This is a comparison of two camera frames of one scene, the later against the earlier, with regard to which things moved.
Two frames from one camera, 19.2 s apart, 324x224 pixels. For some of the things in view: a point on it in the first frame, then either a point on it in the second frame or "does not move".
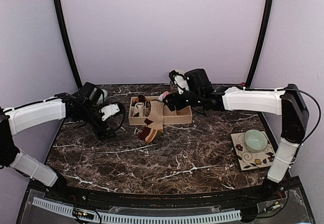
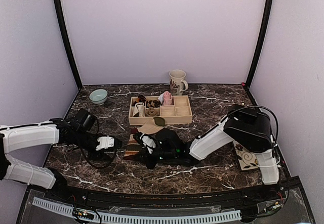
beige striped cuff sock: (155, 114) to (133, 147)
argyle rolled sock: (142, 98) does not move
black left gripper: (106, 134) to (100, 155)
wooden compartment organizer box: (139, 106) does not move
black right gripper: (172, 99) to (150, 163)
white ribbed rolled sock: (139, 108) does not move
